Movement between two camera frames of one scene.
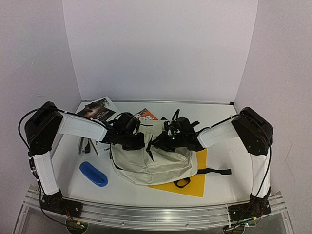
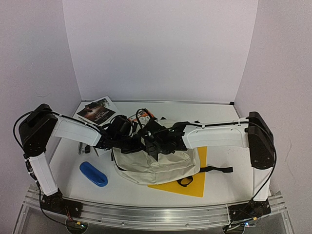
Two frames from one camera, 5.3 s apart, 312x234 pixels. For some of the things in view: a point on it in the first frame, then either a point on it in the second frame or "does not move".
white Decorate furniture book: [101, 148] does not move
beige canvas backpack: [167, 165] does not move
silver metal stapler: [84, 145] does not move
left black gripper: [139, 143] → [136, 146]
